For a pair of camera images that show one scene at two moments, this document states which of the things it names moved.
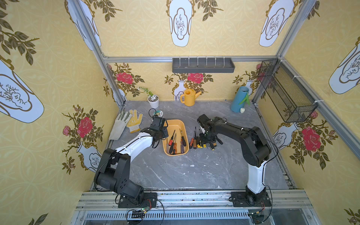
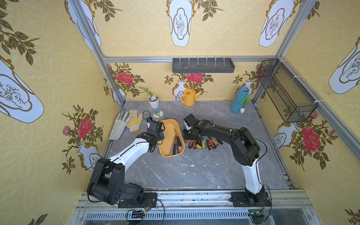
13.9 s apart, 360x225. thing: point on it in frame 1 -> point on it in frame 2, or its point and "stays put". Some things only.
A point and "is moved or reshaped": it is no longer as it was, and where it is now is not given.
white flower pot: (153, 101) stays put
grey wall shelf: (203, 65) stays put
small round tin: (159, 113) stays put
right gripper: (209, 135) -> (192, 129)
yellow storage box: (177, 142) is moved or reshaped
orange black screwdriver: (191, 142) stays put
